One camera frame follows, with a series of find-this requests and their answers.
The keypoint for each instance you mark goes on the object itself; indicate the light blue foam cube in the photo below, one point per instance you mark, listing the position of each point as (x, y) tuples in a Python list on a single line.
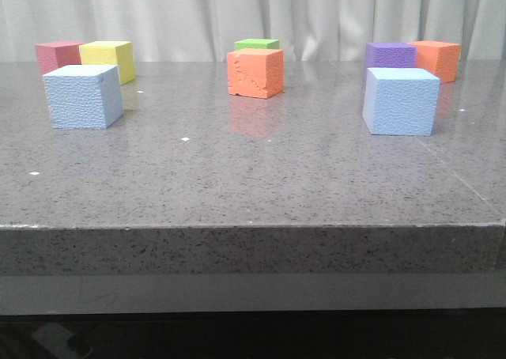
[(84, 96), (400, 101)]

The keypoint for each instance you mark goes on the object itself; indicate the chipped orange foam cube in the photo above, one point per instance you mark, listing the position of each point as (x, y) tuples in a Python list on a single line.
[(255, 72)]

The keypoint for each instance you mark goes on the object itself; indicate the green foam cube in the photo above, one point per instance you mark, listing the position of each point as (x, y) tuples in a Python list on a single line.
[(257, 43)]

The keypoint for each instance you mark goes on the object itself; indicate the purple foam cube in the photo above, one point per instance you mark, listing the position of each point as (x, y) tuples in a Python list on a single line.
[(389, 55)]

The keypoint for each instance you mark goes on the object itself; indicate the white pleated curtain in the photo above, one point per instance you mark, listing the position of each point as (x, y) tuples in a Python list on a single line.
[(206, 30)]

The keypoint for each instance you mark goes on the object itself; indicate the yellow foam cube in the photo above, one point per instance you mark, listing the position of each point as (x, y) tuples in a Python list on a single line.
[(118, 53)]

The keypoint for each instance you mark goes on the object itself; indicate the red foam cube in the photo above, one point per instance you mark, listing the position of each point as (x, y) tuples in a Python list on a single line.
[(53, 55)]

